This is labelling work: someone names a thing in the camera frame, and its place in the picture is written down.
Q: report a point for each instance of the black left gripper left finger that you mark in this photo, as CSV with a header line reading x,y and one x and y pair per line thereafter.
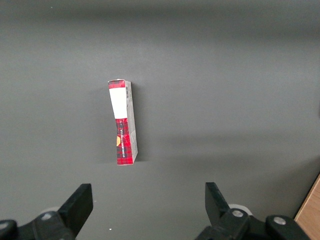
x,y
75,210

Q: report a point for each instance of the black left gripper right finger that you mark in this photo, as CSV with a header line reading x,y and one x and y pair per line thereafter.
x,y
220,215

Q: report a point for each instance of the red tartan cardboard box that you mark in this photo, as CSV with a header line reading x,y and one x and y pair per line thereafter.
x,y
123,140

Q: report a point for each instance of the wooden two-drawer cabinet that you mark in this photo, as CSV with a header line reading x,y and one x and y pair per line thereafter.
x,y
310,215

